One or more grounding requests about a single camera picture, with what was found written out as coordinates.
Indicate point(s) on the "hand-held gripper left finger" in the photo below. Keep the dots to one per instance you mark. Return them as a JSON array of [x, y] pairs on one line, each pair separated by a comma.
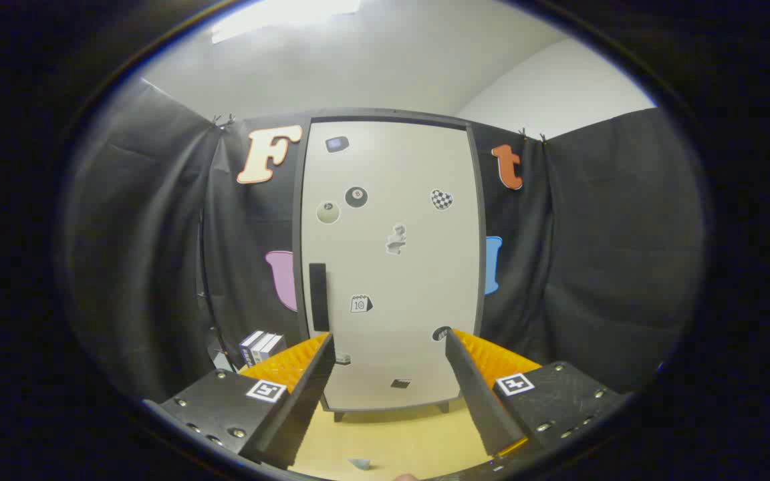
[[301, 407]]

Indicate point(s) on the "black stand pole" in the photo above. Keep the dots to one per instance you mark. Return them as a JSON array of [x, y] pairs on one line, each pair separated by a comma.
[[211, 294]]

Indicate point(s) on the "white blue tube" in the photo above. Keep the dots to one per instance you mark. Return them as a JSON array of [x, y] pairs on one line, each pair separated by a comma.
[[359, 463]]

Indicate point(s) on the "dark blue book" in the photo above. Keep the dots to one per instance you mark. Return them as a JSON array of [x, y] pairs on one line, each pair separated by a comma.
[[246, 349]]

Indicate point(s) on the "black backdrop cloth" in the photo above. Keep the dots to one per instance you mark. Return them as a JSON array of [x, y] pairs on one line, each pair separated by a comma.
[[592, 267]]

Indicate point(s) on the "grey cabinet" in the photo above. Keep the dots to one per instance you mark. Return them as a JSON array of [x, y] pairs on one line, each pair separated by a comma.
[[300, 220]]

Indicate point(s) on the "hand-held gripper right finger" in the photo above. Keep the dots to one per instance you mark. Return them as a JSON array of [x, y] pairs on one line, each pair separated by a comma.
[[478, 394]]

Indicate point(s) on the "grey book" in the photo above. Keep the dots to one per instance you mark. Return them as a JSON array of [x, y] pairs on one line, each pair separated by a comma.
[[274, 345]]

